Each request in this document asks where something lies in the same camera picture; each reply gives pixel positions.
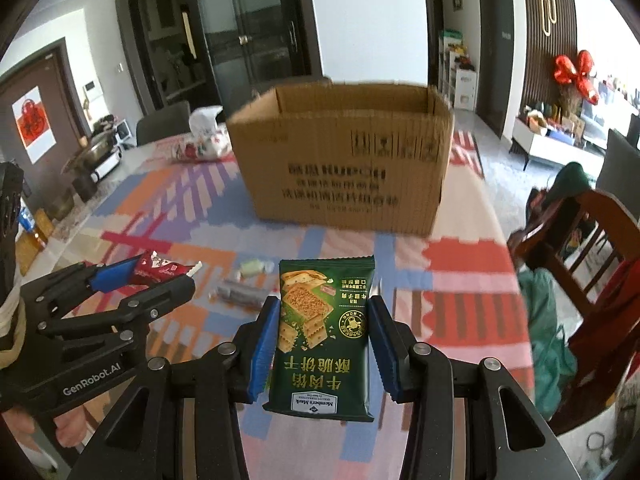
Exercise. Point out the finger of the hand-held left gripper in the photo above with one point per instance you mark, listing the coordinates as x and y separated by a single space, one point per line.
160 297
115 275

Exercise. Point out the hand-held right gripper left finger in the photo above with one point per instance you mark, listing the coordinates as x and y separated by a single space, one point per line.
262 355

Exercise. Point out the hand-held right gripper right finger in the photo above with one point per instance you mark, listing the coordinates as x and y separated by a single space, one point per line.
384 355

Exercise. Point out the red snack packet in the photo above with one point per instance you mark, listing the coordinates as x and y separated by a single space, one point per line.
160 269

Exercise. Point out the green cracker packet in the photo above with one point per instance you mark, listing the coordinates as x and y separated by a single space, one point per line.
320 340

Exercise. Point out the brown cardboard box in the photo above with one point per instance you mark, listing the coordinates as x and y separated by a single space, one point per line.
340 180

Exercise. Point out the person's left hand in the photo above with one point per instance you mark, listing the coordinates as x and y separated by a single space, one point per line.
67 432

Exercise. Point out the grey snack packet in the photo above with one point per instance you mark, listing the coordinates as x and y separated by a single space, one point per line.
240 292

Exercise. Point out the orange drink bottle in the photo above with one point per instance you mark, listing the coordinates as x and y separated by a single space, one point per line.
37 232

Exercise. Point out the light green candy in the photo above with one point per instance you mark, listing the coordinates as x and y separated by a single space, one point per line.
255 266

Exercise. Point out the black mug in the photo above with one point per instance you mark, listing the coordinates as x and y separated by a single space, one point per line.
85 187

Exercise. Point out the colourful patterned tablecloth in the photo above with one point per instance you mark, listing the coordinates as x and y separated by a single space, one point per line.
450 270

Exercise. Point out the silver electric hot pot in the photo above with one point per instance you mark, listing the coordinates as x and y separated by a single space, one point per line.
92 152

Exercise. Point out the floral tissue pouch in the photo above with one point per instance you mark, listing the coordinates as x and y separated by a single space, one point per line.
205 142

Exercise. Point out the grey dining chair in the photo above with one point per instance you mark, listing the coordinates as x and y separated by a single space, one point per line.
165 122

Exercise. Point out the teal cloth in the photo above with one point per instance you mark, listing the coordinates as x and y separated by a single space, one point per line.
545 335

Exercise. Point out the red and white door poster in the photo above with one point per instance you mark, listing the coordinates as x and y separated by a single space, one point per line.
32 125

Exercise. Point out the brown entrance door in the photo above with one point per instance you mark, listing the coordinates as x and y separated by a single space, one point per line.
65 90

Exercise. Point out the red garment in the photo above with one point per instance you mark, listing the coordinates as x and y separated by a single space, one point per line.
620 310

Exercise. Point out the brown wooden chair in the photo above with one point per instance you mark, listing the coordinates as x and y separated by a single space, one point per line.
590 220

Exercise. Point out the dark green cloth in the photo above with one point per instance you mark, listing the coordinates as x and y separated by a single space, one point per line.
570 180

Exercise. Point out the white low cabinet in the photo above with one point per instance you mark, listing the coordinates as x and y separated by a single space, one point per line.
550 147

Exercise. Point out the dark glass sliding door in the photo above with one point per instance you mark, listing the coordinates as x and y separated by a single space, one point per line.
250 35

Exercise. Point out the white shelf unit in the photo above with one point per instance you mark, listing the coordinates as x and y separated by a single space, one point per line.
457 75

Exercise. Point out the grey armless chair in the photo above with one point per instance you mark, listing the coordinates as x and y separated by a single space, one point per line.
620 165

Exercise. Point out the dark room door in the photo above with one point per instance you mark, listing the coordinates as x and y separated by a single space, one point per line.
500 50

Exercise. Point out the red bow balloon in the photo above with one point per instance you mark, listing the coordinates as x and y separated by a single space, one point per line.
575 72

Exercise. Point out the white wall intercom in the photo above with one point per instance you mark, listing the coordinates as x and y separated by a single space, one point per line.
91 86

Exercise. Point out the gold loop wall light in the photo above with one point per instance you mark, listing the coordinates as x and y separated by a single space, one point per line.
548 12

